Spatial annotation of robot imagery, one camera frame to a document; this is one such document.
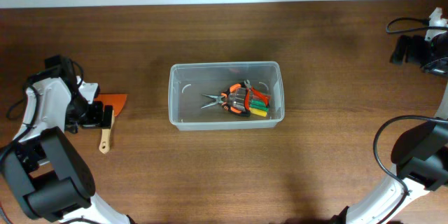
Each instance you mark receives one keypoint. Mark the clear screwdriver set case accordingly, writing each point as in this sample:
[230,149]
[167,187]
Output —
[237,100]

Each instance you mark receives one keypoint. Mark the orange long nose pliers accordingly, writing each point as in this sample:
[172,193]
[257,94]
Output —
[223,101]

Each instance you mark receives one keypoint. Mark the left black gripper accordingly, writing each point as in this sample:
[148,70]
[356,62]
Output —
[96,120]

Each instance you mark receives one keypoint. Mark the small red cutting pliers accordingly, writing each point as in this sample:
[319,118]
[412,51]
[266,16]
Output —
[255,98]

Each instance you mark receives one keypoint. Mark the orange scraper wooden handle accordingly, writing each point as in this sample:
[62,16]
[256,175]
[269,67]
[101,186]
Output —
[112,104]

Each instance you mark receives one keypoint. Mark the clear plastic container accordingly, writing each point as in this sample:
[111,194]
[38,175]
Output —
[187,83]

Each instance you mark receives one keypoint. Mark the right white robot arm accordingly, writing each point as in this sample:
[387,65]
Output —
[419,156]

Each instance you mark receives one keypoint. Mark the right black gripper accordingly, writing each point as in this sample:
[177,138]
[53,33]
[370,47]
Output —
[414,42]

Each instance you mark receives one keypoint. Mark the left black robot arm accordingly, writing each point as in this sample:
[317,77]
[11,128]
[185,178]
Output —
[43,170]

